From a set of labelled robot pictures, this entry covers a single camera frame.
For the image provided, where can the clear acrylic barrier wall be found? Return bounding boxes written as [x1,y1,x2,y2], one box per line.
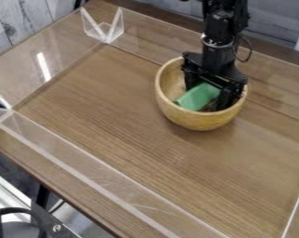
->
[0,0,299,238]

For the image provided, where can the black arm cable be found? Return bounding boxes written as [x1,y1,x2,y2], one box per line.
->
[233,32,255,63]

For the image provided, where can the black table leg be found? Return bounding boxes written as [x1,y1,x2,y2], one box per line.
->
[36,185,51,209]

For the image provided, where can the green rectangular block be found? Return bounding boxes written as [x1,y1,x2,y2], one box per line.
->
[173,83,220,111]

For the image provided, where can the black cable loop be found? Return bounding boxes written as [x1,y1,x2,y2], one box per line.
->
[0,206,47,238]

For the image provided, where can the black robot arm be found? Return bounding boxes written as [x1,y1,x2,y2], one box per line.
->
[173,0,249,112]

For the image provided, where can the brown wooden bowl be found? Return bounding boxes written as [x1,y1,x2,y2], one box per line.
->
[155,57,248,131]

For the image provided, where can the black metal base plate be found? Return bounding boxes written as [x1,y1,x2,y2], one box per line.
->
[31,204,81,238]

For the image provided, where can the clear acrylic corner bracket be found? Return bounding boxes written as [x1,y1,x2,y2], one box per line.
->
[79,7,124,44]

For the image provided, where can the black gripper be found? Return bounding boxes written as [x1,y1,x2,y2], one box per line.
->
[181,33,248,112]

